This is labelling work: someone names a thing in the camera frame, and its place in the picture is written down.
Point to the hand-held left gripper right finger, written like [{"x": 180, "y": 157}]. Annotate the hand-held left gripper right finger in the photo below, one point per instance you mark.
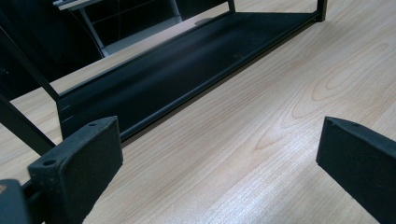
[{"x": 361, "y": 165}]

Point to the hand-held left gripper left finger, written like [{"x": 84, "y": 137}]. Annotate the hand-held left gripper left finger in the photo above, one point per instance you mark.
[{"x": 84, "y": 168}]

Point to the black metal two-tier rack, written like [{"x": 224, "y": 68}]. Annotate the black metal two-tier rack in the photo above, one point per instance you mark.
[{"x": 174, "y": 71}]

